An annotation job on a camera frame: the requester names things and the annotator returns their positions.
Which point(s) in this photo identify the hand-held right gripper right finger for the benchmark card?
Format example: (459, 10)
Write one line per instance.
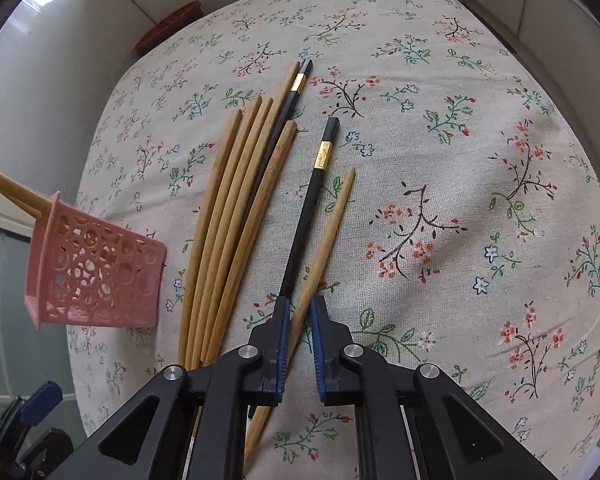
(319, 340)

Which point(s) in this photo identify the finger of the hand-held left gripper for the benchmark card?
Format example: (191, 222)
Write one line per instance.
(41, 397)

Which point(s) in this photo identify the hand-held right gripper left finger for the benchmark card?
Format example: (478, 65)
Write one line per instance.
(283, 345)

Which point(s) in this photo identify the pink perforated plastic basket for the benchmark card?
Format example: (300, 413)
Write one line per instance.
(95, 270)

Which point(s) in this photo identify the black chopstick gold band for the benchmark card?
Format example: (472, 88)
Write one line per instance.
(295, 90)
(310, 200)

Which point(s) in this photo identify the frosted glass door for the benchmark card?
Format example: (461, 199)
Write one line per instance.
(10, 310)

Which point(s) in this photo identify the floral printed cloth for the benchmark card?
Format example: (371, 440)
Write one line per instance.
(430, 160)

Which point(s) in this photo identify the red trash bin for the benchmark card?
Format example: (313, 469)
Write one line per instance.
(167, 25)

